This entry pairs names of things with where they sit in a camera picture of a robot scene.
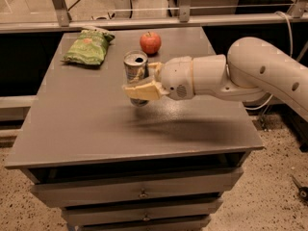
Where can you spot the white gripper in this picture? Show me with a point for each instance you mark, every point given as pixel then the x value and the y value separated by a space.
pixel 175 77

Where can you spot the silver blue redbull can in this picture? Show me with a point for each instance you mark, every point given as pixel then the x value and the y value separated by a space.
pixel 135 64

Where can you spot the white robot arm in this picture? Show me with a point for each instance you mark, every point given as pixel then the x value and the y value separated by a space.
pixel 251 68

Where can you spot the red apple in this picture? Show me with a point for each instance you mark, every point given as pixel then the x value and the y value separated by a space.
pixel 150 43

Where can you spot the green chip bag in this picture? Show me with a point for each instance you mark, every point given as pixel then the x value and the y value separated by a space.
pixel 90 47

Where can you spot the grey drawer cabinet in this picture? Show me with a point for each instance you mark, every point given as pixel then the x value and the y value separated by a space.
pixel 82 127

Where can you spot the top grey drawer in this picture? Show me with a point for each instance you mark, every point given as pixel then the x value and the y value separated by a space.
pixel 143 187

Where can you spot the grey drawer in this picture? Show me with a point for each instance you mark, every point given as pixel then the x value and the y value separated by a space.
pixel 143 212
pixel 195 223
pixel 143 187

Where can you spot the bottom grey drawer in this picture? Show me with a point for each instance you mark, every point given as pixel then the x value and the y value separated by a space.
pixel 195 223

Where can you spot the grey metal railing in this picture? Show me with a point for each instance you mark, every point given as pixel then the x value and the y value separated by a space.
pixel 18 16

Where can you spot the middle grey drawer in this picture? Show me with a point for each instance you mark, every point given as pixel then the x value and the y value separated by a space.
pixel 143 212

